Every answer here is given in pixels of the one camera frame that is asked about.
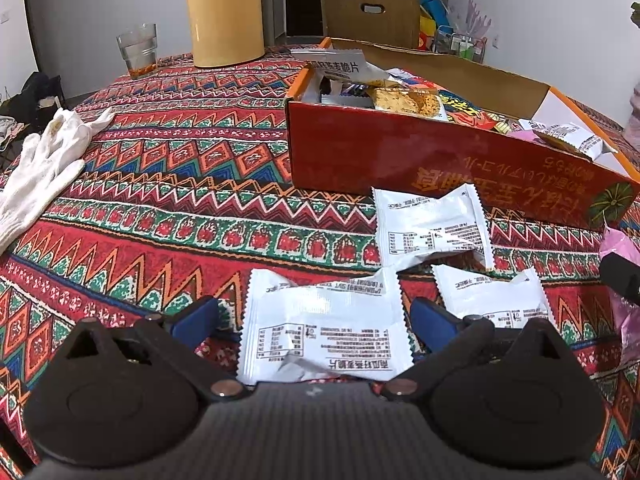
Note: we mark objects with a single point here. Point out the yellow bag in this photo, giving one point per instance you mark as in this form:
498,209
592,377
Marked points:
426,25

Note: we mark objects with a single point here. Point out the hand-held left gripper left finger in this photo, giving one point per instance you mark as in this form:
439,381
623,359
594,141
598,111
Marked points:
192,320

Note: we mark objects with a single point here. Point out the red gift box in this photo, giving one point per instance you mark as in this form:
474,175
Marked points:
425,41

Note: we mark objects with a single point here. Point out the pink snack packet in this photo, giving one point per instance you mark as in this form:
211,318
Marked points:
525,135

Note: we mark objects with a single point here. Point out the orange cardboard box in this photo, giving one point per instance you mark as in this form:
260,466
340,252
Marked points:
400,160

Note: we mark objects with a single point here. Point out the dark purple snack packet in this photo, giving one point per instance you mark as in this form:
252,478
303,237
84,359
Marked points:
357,92

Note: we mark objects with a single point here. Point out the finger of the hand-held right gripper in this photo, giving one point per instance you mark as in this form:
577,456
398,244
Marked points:
625,277

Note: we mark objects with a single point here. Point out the white snack packet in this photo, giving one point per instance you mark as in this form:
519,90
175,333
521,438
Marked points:
340,65
320,320
490,295
570,140
425,220

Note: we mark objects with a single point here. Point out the pink vase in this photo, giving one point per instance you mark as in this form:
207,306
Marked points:
632,120

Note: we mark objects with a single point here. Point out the cracker picture snack packet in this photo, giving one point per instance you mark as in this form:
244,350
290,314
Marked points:
405,100

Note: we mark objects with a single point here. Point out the red orange snack packet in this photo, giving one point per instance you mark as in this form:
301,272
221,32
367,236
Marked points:
465,112

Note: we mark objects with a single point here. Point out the black chair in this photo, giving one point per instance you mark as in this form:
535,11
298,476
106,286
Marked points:
40,87

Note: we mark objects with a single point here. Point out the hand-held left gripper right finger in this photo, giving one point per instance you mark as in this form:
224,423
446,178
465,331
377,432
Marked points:
432,322

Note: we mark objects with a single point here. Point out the glass cup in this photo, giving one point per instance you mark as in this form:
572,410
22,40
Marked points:
137,50

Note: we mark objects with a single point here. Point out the pink plastic wrapper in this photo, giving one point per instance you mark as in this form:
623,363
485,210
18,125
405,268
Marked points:
627,325

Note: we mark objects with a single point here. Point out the yellow thermos jug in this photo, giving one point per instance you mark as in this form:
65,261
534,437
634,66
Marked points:
225,25

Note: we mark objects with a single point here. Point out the patterned red tablecloth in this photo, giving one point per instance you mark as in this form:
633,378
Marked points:
150,185

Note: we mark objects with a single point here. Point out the pink wall decoration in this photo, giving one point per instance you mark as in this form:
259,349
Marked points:
475,15

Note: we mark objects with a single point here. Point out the wooden chair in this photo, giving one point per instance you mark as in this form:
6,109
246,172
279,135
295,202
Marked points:
350,20

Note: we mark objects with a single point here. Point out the group of toiletry bottles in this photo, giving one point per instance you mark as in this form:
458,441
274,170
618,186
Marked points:
467,46

